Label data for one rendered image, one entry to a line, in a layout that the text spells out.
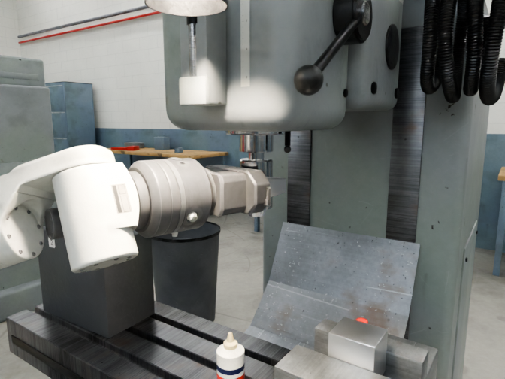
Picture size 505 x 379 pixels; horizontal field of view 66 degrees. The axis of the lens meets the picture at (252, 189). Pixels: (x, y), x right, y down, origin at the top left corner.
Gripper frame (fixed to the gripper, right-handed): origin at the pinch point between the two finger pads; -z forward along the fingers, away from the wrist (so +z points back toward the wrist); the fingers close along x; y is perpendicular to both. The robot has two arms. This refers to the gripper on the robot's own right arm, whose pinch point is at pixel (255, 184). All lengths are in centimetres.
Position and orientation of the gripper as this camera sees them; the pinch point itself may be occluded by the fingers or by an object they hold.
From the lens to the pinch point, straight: 56.1
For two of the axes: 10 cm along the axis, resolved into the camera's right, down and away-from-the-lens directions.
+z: -7.4, 1.0, -6.6
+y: -0.1, 9.9, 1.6
